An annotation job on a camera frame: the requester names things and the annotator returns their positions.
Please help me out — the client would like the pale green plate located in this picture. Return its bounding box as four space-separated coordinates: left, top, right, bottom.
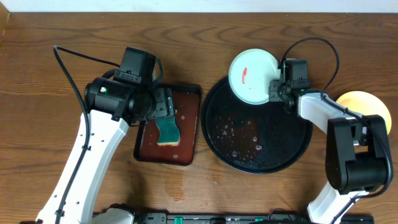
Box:
228 49 280 105

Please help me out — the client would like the green yellow sponge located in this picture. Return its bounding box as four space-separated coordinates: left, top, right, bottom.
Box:
155 109 180 146

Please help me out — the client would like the yellow plate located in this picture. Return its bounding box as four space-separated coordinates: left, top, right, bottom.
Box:
336 91 392 133

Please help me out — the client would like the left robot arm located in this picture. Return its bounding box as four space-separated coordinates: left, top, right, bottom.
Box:
35 46 180 223

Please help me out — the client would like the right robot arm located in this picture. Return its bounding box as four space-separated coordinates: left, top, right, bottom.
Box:
269 59 393 223

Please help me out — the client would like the black rectangular sponge tray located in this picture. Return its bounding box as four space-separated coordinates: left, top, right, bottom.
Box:
133 83 201 166

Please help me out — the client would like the black round tray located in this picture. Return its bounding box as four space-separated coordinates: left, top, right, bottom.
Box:
201 77 313 174

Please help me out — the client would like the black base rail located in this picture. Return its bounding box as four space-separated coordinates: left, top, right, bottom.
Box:
93 203 376 224

